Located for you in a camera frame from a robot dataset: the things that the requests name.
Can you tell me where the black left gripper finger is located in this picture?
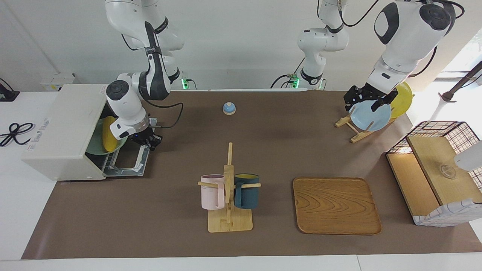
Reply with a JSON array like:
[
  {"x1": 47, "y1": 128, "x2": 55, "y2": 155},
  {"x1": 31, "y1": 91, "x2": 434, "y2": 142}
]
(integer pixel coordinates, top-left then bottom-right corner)
[
  {"x1": 343, "y1": 86, "x2": 360, "y2": 112},
  {"x1": 371, "y1": 93, "x2": 395, "y2": 112}
]

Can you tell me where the wooden mug rack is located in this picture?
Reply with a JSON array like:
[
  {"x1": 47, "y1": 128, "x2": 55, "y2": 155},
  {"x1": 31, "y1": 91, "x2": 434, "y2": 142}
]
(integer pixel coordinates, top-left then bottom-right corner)
[{"x1": 198, "y1": 142, "x2": 261, "y2": 233}]

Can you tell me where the black left base cable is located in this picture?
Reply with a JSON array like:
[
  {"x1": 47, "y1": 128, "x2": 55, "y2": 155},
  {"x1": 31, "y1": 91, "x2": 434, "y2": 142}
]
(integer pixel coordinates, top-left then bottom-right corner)
[{"x1": 270, "y1": 56, "x2": 306, "y2": 89}]

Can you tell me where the white wall socket box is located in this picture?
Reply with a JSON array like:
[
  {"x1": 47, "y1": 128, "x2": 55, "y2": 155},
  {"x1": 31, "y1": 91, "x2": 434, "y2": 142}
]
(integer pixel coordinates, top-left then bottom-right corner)
[{"x1": 41, "y1": 73, "x2": 76, "y2": 91}]

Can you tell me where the wooden shelf with wire basket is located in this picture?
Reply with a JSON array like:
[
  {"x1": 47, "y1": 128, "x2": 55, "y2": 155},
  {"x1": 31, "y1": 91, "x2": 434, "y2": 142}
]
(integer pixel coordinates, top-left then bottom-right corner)
[{"x1": 386, "y1": 121, "x2": 482, "y2": 227}]

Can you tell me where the yellow corn cob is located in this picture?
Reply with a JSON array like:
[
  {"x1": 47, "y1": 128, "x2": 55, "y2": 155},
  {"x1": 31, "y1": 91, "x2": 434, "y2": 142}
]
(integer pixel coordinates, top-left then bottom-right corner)
[{"x1": 102, "y1": 116, "x2": 118, "y2": 152}]

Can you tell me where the light blue plate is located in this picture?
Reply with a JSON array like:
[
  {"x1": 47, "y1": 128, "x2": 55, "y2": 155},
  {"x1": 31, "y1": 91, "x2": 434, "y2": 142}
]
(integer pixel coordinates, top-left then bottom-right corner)
[{"x1": 350, "y1": 101, "x2": 392, "y2": 132}]

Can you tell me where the white toaster oven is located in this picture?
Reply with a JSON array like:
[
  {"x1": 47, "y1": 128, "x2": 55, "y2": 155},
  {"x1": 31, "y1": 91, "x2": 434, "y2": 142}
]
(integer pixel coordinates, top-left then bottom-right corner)
[{"x1": 21, "y1": 84, "x2": 115, "y2": 181}]

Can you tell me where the black tripod stand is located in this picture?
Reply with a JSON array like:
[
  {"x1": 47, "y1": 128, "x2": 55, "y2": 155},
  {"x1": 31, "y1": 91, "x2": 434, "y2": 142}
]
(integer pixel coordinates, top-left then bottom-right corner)
[{"x1": 439, "y1": 60, "x2": 482, "y2": 103}]

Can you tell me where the pale green plate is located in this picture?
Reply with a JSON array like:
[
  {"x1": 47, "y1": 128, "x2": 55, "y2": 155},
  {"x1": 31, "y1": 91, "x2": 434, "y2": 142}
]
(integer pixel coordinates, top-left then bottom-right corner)
[{"x1": 85, "y1": 118, "x2": 128, "y2": 155}]

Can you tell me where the pink mug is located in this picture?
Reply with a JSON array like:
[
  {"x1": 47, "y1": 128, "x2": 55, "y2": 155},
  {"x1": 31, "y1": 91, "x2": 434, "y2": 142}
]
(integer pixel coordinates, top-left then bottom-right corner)
[{"x1": 200, "y1": 174, "x2": 226, "y2": 210}]

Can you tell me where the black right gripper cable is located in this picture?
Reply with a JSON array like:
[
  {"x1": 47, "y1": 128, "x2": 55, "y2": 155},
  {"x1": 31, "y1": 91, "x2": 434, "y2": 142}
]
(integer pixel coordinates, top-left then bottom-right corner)
[{"x1": 145, "y1": 101, "x2": 185, "y2": 129}]

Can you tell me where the blurred white cylinder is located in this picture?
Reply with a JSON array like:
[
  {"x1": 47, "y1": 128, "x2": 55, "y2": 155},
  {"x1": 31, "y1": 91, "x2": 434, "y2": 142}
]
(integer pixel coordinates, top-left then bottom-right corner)
[{"x1": 454, "y1": 140, "x2": 482, "y2": 172}]

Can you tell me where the brown table mat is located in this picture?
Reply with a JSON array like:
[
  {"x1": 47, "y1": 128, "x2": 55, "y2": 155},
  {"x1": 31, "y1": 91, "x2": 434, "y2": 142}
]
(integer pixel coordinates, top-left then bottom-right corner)
[{"x1": 21, "y1": 90, "x2": 482, "y2": 260}]

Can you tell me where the dark teal mug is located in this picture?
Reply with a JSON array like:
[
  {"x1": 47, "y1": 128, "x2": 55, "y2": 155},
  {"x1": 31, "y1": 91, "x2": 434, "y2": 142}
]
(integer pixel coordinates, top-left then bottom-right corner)
[{"x1": 233, "y1": 174, "x2": 260, "y2": 210}]

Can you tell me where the yellow plate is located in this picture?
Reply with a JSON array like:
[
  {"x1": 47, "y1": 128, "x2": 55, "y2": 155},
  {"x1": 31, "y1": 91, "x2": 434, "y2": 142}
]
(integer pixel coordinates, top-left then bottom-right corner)
[{"x1": 390, "y1": 82, "x2": 413, "y2": 119}]

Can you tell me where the coiled black cable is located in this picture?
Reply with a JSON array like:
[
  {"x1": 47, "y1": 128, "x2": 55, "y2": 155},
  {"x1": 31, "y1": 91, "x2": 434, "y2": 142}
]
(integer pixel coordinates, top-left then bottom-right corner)
[{"x1": 0, "y1": 122, "x2": 35, "y2": 147}]

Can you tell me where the wooden plate rack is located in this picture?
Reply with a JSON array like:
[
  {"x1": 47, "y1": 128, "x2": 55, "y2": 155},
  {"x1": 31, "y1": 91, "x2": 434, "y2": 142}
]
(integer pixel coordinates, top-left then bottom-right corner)
[{"x1": 335, "y1": 113, "x2": 396, "y2": 144}]

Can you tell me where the small clear glass dish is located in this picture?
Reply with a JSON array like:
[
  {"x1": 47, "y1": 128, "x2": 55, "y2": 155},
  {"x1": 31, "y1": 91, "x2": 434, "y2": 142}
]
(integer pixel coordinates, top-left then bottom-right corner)
[{"x1": 439, "y1": 164, "x2": 457, "y2": 180}]

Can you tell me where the white checked cloth liner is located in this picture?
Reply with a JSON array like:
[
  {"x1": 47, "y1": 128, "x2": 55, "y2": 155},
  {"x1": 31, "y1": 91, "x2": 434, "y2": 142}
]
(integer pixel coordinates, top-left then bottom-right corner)
[{"x1": 412, "y1": 199, "x2": 482, "y2": 227}]

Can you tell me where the black clamp base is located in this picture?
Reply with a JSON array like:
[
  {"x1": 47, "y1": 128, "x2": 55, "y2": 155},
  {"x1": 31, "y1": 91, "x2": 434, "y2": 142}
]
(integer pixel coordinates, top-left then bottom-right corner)
[{"x1": 0, "y1": 78, "x2": 20, "y2": 102}]

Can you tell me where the glass oven door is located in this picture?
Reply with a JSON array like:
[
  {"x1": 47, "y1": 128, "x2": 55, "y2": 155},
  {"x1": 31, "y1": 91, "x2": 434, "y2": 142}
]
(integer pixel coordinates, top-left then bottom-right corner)
[{"x1": 102, "y1": 117, "x2": 159, "y2": 177}]

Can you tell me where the wooden tray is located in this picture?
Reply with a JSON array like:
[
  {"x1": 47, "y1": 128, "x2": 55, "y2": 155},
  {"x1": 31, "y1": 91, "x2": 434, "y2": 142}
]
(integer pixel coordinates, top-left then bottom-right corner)
[{"x1": 293, "y1": 177, "x2": 382, "y2": 235}]

